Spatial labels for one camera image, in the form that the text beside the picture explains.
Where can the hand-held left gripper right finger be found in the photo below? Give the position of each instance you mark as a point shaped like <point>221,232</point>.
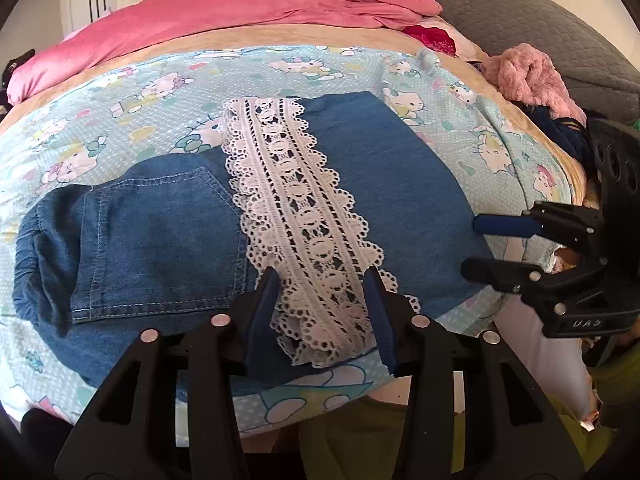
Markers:
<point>380,325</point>

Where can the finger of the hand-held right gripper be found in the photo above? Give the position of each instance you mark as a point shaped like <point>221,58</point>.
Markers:
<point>500,272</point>
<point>500,224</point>

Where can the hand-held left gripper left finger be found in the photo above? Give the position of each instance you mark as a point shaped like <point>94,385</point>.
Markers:
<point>262,320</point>

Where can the blue denim lace-trimmed shorts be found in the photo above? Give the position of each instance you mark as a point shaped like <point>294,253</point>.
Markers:
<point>165,230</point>

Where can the white mattress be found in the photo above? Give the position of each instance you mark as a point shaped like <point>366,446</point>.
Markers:
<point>540,340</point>

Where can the dark blue garment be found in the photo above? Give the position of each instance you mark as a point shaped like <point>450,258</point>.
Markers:
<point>560,135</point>

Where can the green garment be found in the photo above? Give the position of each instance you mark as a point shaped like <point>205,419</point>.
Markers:
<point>350,440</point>

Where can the pink fluffy garment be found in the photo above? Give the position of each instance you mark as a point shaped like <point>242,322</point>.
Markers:
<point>530,77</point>

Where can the red floral pillow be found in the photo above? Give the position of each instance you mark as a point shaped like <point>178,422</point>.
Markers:
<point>435,37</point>

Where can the grey quilted headboard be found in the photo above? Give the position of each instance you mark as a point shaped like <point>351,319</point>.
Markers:
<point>525,10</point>

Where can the cartoon cat print blanket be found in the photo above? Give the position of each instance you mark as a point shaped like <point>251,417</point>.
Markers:
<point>150,90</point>

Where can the tan bed sheet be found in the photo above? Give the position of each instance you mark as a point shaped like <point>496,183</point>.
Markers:
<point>300,35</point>

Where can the pink duvet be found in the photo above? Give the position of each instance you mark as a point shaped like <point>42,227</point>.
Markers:
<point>225,5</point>

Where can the black bag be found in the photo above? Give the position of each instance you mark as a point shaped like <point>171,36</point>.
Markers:
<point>15,67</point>

